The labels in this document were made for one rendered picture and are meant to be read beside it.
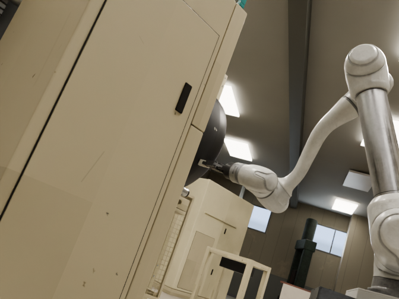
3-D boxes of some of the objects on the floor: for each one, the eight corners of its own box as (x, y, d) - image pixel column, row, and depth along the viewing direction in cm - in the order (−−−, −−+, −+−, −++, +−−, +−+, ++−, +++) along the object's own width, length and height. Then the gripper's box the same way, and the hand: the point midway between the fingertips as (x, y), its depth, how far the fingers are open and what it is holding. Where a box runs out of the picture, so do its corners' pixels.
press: (299, 322, 1217) (324, 226, 1298) (300, 324, 1126) (326, 220, 1207) (273, 312, 1242) (299, 218, 1323) (272, 314, 1150) (300, 212, 1231)
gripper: (247, 169, 177) (211, 160, 195) (229, 158, 169) (193, 149, 187) (240, 185, 176) (205, 174, 194) (222, 174, 168) (187, 164, 186)
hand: (204, 163), depth 188 cm, fingers closed
